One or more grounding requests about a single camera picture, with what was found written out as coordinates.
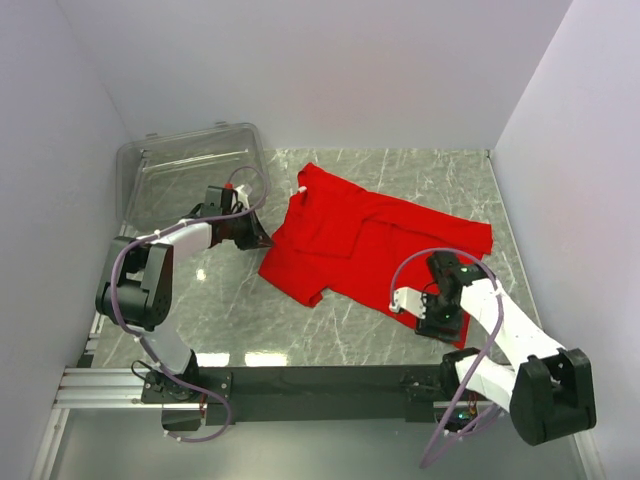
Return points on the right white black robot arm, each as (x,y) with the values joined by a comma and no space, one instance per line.
(546,389)

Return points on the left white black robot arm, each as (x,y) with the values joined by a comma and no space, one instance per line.
(136,286)

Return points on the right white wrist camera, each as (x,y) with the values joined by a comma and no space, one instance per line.
(407,299)

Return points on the red t shirt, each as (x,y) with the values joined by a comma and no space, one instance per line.
(339,236)

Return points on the right aluminium side rail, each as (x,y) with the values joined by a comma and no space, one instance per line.
(589,456)

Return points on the clear plastic storage bin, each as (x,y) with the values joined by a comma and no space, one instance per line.
(161,178)

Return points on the aluminium extrusion frame rail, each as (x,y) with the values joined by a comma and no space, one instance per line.
(86,388)

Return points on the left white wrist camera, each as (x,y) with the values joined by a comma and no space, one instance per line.
(239,197)

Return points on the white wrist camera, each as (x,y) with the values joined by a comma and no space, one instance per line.
(239,197)
(407,299)

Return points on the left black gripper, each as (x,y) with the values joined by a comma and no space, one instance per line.
(252,240)

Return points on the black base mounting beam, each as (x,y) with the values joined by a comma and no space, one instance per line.
(414,393)

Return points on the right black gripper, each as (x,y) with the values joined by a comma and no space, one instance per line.
(430,327)

